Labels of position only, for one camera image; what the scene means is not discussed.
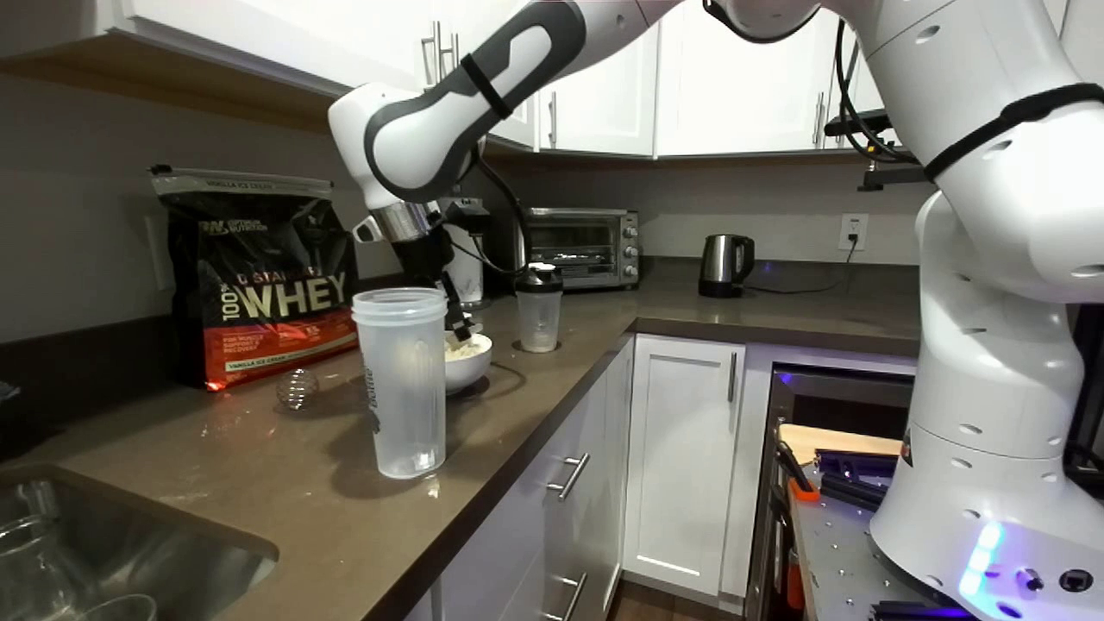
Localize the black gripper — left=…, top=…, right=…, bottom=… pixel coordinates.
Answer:
left=395, top=226, right=477, bottom=341

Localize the white bowl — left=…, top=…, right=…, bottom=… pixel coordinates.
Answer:
left=442, top=327, right=498, bottom=399

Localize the small shaker cup black lid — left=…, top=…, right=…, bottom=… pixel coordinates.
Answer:
left=511, top=258, right=565, bottom=357

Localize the large translucent shaker cup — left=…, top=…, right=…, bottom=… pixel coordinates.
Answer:
left=350, top=284, right=453, bottom=483

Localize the silver toaster oven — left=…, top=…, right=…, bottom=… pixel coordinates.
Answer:
left=521, top=204, right=645, bottom=292

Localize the black whey protein bag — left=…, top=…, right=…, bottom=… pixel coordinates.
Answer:
left=149, top=162, right=364, bottom=398

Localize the white upper cabinet door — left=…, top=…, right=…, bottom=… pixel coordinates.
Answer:
left=533, top=22, right=661, bottom=159
left=651, top=0, right=847, bottom=159

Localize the white cabinet door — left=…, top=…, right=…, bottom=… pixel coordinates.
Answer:
left=620, top=333, right=753, bottom=605
left=533, top=22, right=661, bottom=159
left=651, top=0, right=847, bottom=159

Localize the white drawer bank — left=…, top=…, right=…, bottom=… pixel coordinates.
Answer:
left=423, top=340, right=638, bottom=621

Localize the steel electric kettle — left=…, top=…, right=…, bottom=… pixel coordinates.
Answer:
left=697, top=231, right=759, bottom=299

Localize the white lower cabinet door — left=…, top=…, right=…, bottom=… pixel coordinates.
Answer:
left=620, top=333, right=753, bottom=605

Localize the stainless steel sink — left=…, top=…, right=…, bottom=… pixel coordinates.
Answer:
left=0, top=464, right=284, bottom=621

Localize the wooden board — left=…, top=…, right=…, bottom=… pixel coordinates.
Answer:
left=776, top=421, right=908, bottom=470

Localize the black tool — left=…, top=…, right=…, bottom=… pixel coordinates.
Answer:
left=811, top=444, right=903, bottom=512

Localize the grey robot mounting table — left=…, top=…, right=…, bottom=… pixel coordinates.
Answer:
left=787, top=489, right=1104, bottom=621

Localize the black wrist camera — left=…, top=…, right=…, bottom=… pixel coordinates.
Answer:
left=437, top=195, right=500, bottom=234

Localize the wire whisk ball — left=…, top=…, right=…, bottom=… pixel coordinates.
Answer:
left=275, top=365, right=319, bottom=413

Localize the steel drawer handle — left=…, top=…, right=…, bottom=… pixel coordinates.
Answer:
left=537, top=571, right=586, bottom=621
left=545, top=451, right=592, bottom=499

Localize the black kettle power cord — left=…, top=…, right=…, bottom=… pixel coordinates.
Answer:
left=748, top=234, right=859, bottom=296

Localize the white upper wall cabinet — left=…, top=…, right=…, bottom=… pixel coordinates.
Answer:
left=0, top=0, right=537, bottom=157

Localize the orange handled tool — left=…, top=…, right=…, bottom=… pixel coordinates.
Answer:
left=774, top=429, right=827, bottom=509

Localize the white wall outlet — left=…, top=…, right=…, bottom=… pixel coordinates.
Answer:
left=840, top=211, right=872, bottom=252

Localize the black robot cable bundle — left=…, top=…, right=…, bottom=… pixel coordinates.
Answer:
left=830, top=13, right=916, bottom=159

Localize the black camera on mount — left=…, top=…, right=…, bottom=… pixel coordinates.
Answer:
left=821, top=104, right=943, bottom=195

